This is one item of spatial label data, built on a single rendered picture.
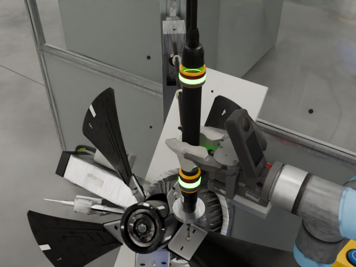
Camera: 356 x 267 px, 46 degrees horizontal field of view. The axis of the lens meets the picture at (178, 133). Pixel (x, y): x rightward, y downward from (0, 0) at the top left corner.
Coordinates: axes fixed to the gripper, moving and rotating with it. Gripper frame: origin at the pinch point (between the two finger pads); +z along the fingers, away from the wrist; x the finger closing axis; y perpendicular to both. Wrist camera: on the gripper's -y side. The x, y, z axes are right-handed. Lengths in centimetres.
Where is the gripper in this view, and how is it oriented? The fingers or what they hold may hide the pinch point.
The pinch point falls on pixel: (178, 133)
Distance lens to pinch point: 78.8
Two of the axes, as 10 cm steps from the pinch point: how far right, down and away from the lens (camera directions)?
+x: 5.2, -5.6, 6.4
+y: 0.0, 7.5, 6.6
